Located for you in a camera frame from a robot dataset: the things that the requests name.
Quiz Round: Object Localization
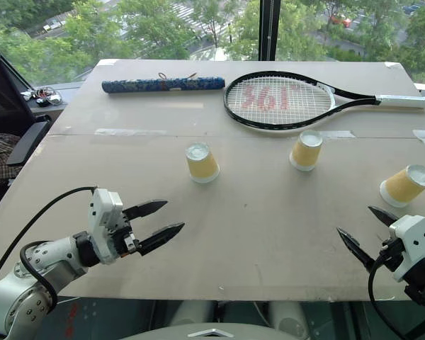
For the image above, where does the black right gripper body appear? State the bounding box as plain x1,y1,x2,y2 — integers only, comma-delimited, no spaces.
373,236,405,274

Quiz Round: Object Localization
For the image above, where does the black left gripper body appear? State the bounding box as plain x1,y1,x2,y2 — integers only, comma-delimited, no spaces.
110,211,143,259

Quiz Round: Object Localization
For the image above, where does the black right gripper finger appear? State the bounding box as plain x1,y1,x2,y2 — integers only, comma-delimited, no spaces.
368,205,400,226
336,227,377,273

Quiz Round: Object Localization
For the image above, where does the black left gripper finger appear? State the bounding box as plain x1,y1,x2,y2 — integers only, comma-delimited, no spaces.
137,222,186,257
122,200,169,222

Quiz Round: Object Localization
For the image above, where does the yellow paper cup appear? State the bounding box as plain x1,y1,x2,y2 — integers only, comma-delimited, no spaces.
379,164,425,209
184,142,221,184
288,129,324,173

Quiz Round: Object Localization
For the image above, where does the pale rounded robot thigh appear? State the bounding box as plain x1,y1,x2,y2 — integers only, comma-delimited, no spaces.
268,300,311,338
169,300,217,325

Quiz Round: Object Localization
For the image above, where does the silver robot torso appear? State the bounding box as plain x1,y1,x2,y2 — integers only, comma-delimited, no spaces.
121,321,306,340

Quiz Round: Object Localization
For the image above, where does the black and white tennis racket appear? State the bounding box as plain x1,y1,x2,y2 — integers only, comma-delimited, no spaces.
222,71,425,131

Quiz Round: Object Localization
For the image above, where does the blue patterned rolled tube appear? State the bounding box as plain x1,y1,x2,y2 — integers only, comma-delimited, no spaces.
101,72,227,96

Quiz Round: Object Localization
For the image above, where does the plaid cloth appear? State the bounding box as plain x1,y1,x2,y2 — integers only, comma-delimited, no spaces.
0,132,23,187

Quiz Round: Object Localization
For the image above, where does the black office chair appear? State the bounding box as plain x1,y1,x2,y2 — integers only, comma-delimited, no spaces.
0,38,53,167

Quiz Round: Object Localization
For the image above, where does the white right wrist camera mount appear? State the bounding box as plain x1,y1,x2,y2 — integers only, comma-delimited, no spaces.
388,214,425,283

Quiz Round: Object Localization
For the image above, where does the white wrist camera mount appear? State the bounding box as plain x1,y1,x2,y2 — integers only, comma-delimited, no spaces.
87,188,125,265
388,214,425,283

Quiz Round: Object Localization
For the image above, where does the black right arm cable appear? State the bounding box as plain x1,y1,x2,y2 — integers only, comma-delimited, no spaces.
367,247,412,340

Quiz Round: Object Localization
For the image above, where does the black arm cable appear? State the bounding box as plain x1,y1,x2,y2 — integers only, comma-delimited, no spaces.
0,186,99,311
367,247,412,340

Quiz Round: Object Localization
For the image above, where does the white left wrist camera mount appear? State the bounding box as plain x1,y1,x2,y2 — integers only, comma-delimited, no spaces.
87,188,125,265

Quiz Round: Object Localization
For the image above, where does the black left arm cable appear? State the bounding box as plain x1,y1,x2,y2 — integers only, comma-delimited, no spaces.
0,186,99,311

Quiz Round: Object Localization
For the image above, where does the small wired gadget clutter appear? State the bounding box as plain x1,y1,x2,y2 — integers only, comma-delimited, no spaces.
20,86,63,108

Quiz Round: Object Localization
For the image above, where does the black window frame post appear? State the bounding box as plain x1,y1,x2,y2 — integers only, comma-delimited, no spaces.
259,0,282,62

